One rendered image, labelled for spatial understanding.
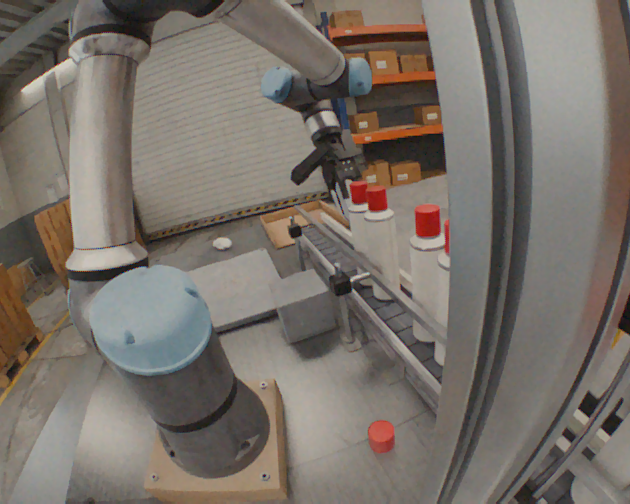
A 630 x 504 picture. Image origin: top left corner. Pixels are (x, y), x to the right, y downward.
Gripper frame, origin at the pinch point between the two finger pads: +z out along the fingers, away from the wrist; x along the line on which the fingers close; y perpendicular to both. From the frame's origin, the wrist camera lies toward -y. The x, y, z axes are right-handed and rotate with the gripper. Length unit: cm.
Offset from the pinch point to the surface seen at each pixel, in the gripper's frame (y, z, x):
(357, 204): -1.2, -0.3, -10.7
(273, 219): -8, -19, 63
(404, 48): 271, -269, 244
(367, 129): 156, -143, 254
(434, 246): -0.5, 11.0, -28.6
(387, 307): -1.8, 18.8, -9.9
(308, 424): -21.8, 29.7, -18.7
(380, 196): 0.1, 0.9, -17.9
